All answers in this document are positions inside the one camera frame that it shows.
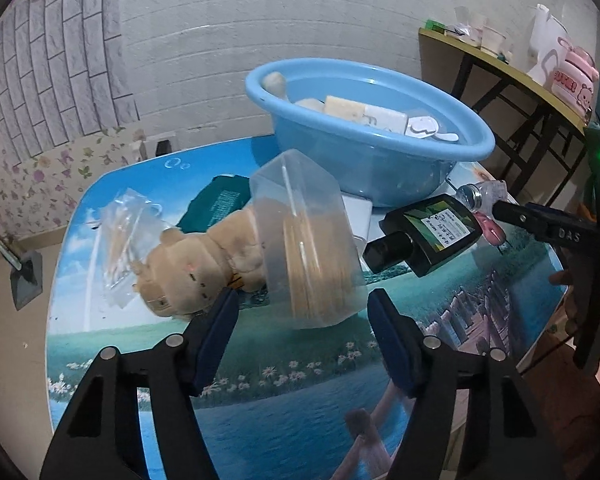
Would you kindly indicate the brown bear plush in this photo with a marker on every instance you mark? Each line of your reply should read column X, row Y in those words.
column 190, row 260

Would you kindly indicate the person's right hand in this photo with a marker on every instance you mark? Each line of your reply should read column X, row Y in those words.
column 567, row 302

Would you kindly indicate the small green box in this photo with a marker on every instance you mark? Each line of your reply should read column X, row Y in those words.
column 435, row 26

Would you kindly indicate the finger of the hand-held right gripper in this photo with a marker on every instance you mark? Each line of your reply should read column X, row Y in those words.
column 540, row 227
column 570, row 219

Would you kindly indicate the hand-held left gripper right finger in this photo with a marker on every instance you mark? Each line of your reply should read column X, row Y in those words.
column 395, row 345

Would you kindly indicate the white paper bag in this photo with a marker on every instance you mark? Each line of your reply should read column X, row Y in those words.
column 547, row 45

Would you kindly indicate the small clear bottle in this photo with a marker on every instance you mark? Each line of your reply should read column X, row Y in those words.
column 472, row 194

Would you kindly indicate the white plush toy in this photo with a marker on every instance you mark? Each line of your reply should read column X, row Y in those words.
column 275, row 83

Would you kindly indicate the teal packet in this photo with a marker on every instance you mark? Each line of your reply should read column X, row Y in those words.
column 220, row 200

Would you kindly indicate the clear bag of cotton swabs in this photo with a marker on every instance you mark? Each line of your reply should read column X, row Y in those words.
column 125, row 240

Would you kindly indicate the small pink item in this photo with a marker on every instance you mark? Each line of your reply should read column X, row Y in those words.
column 492, row 230

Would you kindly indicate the blue plastic basin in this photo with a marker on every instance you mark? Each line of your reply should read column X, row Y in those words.
column 330, row 165

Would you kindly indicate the clear plastic wrapper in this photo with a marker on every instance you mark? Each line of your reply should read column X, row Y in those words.
column 460, row 33

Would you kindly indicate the white power adapter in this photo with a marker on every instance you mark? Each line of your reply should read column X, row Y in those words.
column 357, row 215

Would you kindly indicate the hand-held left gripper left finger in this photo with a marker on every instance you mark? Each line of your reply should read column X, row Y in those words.
column 215, row 340

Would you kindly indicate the white paper cup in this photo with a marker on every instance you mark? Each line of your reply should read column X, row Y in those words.
column 493, row 40

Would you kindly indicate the clear box of wooden sticks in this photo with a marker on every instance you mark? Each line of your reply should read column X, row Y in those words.
column 310, row 260

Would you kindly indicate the yellow side table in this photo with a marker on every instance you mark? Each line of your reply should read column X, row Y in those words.
column 480, row 53

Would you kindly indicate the pink toy box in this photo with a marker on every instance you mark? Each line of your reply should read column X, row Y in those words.
column 572, row 80

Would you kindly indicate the person's dark red clothing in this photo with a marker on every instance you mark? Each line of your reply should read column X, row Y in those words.
column 560, row 395

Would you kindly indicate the dark green bottle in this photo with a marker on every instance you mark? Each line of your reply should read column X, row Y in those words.
column 440, row 232

